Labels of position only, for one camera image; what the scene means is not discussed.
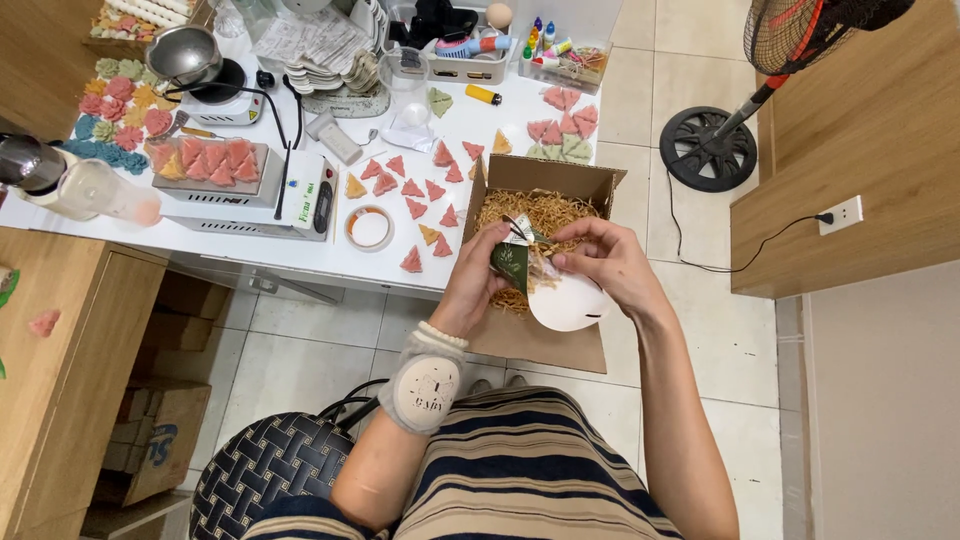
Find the printed cardboard carton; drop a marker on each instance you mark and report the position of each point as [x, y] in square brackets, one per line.
[161, 442]

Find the white round paper piece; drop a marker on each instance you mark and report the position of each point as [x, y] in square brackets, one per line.
[566, 307]

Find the pink wax lump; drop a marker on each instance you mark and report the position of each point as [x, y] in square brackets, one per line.
[45, 322]

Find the clear gift packet green label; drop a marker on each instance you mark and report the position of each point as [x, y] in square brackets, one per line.
[517, 262]

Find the black woven chair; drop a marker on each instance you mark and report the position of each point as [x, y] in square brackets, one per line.
[262, 472]

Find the tan shredded paper filling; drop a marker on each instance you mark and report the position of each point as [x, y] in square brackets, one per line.
[540, 214]

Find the stack of white moulds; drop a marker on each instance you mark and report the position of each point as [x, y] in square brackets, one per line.
[337, 75]

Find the yellow lighter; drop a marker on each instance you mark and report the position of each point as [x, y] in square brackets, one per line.
[482, 94]

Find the black standing fan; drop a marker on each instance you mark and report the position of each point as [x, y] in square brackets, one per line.
[709, 146]

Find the clear box of dye bottles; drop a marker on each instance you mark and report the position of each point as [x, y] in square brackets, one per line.
[566, 60]

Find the heap of flower wax pieces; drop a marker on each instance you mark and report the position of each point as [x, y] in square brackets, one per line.
[116, 112]

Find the clear plastic jug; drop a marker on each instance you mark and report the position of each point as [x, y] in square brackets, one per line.
[90, 195]

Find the scattered pink triangle wax pieces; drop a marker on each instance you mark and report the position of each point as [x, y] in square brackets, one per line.
[420, 199]

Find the stack of printed papers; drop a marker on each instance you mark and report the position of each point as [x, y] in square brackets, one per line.
[311, 37]

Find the clear plastic cup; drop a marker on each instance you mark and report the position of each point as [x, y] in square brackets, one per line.
[405, 82]

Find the wooden tray of wax pieces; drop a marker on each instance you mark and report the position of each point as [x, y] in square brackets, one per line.
[139, 22]

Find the beige wrist cuff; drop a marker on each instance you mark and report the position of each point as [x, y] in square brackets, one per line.
[421, 390]

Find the pile of wrapped triangle pieces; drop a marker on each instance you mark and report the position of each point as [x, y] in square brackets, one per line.
[562, 127]

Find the brown cardboard box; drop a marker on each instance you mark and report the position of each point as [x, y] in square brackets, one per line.
[540, 180]

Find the white hotplate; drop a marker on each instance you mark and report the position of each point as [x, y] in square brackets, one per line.
[225, 101]

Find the person's left hand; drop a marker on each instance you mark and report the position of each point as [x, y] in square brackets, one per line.
[469, 274]

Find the green triangle wax piece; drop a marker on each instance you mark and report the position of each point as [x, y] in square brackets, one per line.
[439, 101]

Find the white tray of pink pieces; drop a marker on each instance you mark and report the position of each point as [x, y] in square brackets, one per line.
[210, 169]

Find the white wall socket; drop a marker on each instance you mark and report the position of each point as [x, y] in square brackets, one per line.
[841, 216]

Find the white basket with tools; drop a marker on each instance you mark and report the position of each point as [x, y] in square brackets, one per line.
[465, 52]

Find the white power adapter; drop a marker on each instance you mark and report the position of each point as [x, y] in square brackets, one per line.
[336, 139]

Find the person's right hand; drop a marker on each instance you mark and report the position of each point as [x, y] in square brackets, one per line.
[622, 262]

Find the wooden desk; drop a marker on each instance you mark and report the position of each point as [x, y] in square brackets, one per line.
[60, 375]

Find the striped navy beige dress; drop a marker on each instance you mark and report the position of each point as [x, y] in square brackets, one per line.
[525, 472]

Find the green leaf piece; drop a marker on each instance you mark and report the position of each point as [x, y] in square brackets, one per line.
[7, 289]

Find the steel pot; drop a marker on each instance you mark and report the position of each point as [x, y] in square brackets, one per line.
[184, 54]

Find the clear tape roll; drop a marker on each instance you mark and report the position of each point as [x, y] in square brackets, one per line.
[370, 227]

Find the white heat sealer machine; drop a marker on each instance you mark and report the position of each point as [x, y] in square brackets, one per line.
[300, 202]

